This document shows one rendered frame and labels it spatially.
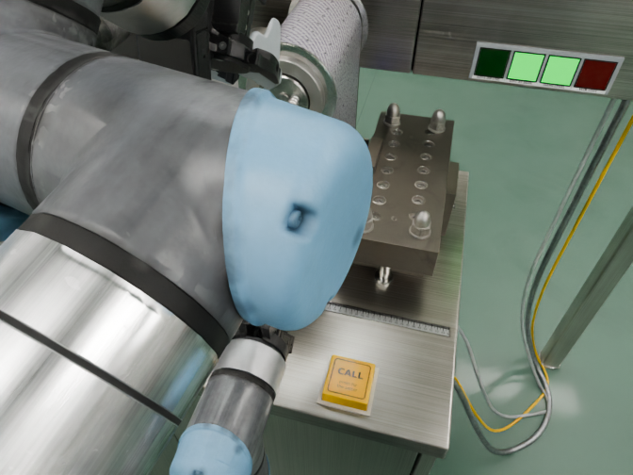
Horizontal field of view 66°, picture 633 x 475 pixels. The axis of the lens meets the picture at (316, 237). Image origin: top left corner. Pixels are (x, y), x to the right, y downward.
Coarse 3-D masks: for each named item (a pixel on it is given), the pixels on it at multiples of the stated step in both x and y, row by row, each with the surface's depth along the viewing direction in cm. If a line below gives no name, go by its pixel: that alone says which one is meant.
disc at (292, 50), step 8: (280, 48) 65; (288, 48) 65; (296, 48) 65; (288, 56) 66; (296, 56) 66; (304, 56) 65; (312, 56) 65; (312, 64) 66; (320, 64) 65; (320, 72) 66; (328, 72) 66; (240, 80) 70; (320, 80) 67; (328, 80) 67; (240, 88) 71; (328, 88) 68; (328, 96) 69; (336, 96) 68; (328, 104) 69; (328, 112) 70
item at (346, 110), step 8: (352, 72) 84; (352, 80) 86; (352, 88) 87; (344, 96) 81; (352, 96) 89; (344, 104) 82; (352, 104) 91; (336, 112) 77; (344, 112) 83; (352, 112) 93; (344, 120) 85; (352, 120) 94
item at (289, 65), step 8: (280, 56) 66; (280, 64) 65; (288, 64) 65; (296, 64) 65; (304, 64) 66; (288, 72) 66; (296, 72) 66; (304, 72) 65; (312, 72) 66; (248, 80) 68; (304, 80) 66; (312, 80) 66; (248, 88) 69; (312, 88) 67; (320, 88) 67; (312, 96) 68; (320, 96) 67; (312, 104) 68; (320, 104) 68; (320, 112) 69
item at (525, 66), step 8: (520, 56) 88; (528, 56) 88; (536, 56) 88; (512, 64) 90; (520, 64) 89; (528, 64) 89; (536, 64) 89; (512, 72) 91; (520, 72) 90; (528, 72) 90; (536, 72) 90; (528, 80) 91
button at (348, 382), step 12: (336, 360) 77; (348, 360) 77; (336, 372) 75; (348, 372) 75; (360, 372) 75; (372, 372) 75; (324, 384) 74; (336, 384) 74; (348, 384) 74; (360, 384) 74; (324, 396) 73; (336, 396) 72; (348, 396) 72; (360, 396) 72; (360, 408) 73
